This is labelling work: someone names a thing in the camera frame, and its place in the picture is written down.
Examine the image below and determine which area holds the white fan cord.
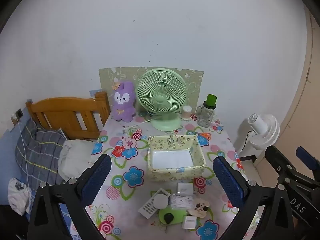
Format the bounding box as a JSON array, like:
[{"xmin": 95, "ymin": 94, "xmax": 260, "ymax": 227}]
[{"xmin": 129, "ymin": 116, "xmax": 162, "ymax": 129}]

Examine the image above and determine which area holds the small white box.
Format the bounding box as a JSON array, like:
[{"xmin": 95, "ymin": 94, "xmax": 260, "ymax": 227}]
[{"xmin": 177, "ymin": 182, "xmax": 194, "ymax": 195}]

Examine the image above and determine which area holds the white round case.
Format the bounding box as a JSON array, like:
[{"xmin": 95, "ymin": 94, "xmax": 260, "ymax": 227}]
[{"xmin": 153, "ymin": 194, "xmax": 170, "ymax": 210}]

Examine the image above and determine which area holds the white plastic bag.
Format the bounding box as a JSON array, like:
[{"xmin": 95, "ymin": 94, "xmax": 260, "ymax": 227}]
[{"xmin": 7, "ymin": 177, "xmax": 32, "ymax": 215}]

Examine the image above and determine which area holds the wooden bed headboard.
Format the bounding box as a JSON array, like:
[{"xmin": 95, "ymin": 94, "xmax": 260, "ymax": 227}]
[{"xmin": 25, "ymin": 92, "xmax": 111, "ymax": 140}]

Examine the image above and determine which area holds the glass jar mug green lid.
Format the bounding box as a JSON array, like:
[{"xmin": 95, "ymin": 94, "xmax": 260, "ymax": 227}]
[{"xmin": 195, "ymin": 94, "xmax": 217, "ymax": 128}]

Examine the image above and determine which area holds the white remote control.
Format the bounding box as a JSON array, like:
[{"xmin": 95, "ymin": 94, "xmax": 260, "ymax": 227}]
[{"xmin": 138, "ymin": 187, "xmax": 173, "ymax": 218}]

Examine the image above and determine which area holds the green desk fan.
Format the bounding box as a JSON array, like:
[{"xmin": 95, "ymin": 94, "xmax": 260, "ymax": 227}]
[{"xmin": 136, "ymin": 68, "xmax": 187, "ymax": 132}]

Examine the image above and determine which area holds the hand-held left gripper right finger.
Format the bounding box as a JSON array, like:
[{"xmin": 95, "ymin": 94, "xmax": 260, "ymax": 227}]
[{"xmin": 213, "ymin": 156, "xmax": 298, "ymax": 240}]

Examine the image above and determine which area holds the white charger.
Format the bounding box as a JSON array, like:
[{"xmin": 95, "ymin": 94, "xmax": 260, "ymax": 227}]
[{"xmin": 182, "ymin": 215, "xmax": 198, "ymax": 229}]

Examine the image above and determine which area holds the clear bag of white string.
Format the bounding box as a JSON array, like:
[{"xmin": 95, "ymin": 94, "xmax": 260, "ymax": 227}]
[{"xmin": 170, "ymin": 194, "xmax": 195, "ymax": 209}]

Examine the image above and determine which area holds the floral tablecloth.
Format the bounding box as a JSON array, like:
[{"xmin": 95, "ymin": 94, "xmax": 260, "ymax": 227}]
[{"xmin": 85, "ymin": 115, "xmax": 265, "ymax": 240}]

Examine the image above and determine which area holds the clear cotton swab container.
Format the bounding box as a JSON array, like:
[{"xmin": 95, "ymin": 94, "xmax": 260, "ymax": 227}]
[{"xmin": 182, "ymin": 105, "xmax": 192, "ymax": 121}]

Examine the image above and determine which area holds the white standing fan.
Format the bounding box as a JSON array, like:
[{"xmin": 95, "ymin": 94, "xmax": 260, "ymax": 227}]
[{"xmin": 234, "ymin": 114, "xmax": 280, "ymax": 157}]

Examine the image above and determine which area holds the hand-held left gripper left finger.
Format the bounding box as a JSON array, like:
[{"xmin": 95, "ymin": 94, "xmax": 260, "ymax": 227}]
[{"xmin": 27, "ymin": 154, "xmax": 112, "ymax": 240}]

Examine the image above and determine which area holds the beige wooden door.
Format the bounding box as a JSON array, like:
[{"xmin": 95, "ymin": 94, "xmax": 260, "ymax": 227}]
[{"xmin": 257, "ymin": 5, "xmax": 320, "ymax": 188}]

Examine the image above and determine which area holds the purple plush bunny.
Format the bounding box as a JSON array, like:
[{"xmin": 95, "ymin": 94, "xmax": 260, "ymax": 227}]
[{"xmin": 110, "ymin": 81, "xmax": 137, "ymax": 122}]

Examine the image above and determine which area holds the yellow cartoon storage box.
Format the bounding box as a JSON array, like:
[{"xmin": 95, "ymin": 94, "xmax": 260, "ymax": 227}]
[{"xmin": 147, "ymin": 134, "xmax": 207, "ymax": 182}]

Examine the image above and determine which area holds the plaid grey blanket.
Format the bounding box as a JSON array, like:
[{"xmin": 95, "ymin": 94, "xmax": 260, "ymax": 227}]
[{"xmin": 14, "ymin": 119, "xmax": 68, "ymax": 188}]

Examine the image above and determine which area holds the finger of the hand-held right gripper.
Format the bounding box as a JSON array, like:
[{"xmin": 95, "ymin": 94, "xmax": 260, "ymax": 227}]
[
  {"xmin": 296, "ymin": 146, "xmax": 320, "ymax": 180},
  {"xmin": 264, "ymin": 145, "xmax": 313, "ymax": 193}
]

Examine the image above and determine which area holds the wall socket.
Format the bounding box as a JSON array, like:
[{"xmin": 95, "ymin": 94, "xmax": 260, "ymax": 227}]
[{"xmin": 11, "ymin": 109, "xmax": 24, "ymax": 124}]

